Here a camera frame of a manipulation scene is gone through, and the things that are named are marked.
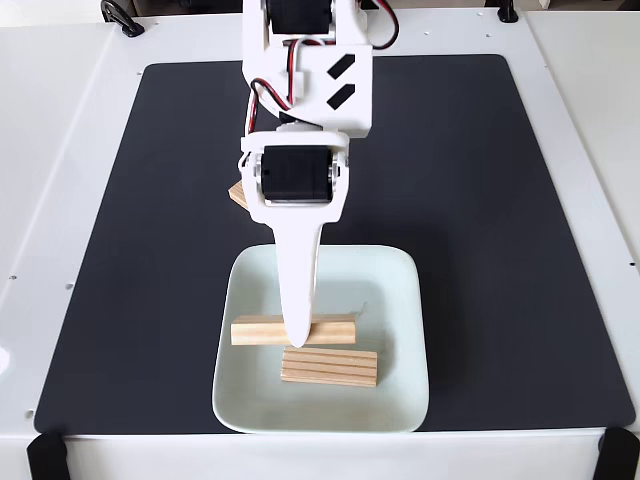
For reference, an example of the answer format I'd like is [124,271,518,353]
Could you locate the red black white servo cable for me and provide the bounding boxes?
[248,39,307,137]
[369,0,401,51]

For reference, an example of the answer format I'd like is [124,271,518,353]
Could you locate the black rubber mat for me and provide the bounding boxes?
[32,53,637,435]

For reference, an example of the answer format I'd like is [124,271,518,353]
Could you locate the white square plate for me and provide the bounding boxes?
[211,243,431,435]

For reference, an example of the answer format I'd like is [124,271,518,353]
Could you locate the wooden block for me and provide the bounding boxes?
[227,178,250,210]
[230,313,359,348]
[280,347,380,389]

